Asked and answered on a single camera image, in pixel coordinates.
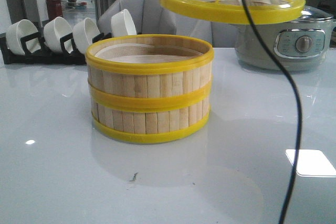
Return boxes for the bamboo steamer tray yellow rims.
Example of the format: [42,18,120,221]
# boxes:
[86,35,214,112]

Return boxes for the grey chair right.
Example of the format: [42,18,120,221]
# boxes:
[190,20,238,48]

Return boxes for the grey chair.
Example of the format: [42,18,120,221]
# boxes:
[97,0,176,35]
[190,20,238,48]

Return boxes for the grey chair left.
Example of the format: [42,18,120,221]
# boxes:
[97,0,176,35]

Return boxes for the white bowl far right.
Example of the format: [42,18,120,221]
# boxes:
[110,9,137,37]

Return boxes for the white bowl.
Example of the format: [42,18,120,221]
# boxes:
[72,18,100,54]
[44,16,72,53]
[6,19,38,56]
[110,9,137,37]

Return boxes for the grey electric cooking pot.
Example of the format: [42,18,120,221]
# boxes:
[235,19,335,71]

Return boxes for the black dish rack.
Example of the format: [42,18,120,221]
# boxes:
[0,31,113,66]

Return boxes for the red trash bin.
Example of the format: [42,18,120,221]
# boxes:
[46,0,63,21]

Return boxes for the white bowl far left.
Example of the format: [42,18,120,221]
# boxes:
[6,19,38,56]

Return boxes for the glass pot lid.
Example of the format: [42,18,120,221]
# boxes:
[295,6,333,23]

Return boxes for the black cable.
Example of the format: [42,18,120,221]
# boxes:
[237,0,303,224]

